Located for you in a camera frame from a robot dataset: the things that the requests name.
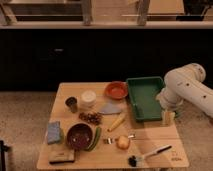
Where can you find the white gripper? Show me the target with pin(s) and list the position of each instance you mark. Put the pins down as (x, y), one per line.
(169, 102)

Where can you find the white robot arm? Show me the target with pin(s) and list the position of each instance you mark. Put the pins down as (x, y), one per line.
(186, 83)

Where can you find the black white brush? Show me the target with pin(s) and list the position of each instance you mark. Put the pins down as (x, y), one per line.
(134, 160)

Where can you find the yellow banana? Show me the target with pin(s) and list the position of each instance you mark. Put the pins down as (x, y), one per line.
(117, 122)

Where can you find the green plastic tray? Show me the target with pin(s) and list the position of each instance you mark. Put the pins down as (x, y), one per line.
(142, 94)

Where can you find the white paper cup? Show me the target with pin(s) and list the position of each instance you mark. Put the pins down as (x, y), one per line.
(88, 98)

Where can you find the green cucumber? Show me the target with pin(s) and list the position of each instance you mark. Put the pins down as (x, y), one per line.
(98, 132)

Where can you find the dark metal cup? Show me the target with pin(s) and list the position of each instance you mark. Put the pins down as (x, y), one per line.
(71, 102)

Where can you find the brown grape bunch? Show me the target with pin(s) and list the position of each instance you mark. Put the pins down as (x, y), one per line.
(91, 118)

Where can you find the dark red bowl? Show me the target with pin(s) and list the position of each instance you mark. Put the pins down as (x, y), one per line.
(79, 136)

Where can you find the brown wooden block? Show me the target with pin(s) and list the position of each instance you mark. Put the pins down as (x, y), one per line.
(61, 156)

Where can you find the orange bowl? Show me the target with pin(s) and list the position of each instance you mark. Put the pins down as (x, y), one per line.
(116, 90)

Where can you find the blue sponge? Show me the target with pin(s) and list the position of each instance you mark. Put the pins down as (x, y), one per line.
(54, 133)

